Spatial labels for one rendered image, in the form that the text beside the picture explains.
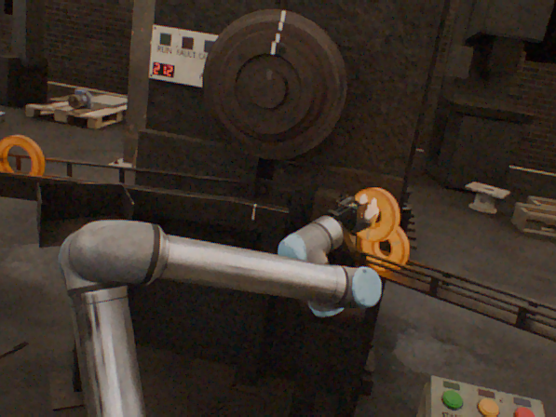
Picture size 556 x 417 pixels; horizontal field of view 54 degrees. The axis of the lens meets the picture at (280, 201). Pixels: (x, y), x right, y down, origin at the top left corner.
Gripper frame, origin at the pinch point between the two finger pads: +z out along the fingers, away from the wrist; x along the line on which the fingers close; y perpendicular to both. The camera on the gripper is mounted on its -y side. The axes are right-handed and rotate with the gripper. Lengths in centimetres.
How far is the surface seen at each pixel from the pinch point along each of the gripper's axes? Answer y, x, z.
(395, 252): -15.1, -5.3, 4.1
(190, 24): 43, 81, 2
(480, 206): -177, 103, 324
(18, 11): -20, 576, 137
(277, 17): 48, 46, 9
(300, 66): 35.5, 31.9, 4.2
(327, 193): -7.2, 25.4, 9.0
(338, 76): 30.3, 27.1, 16.5
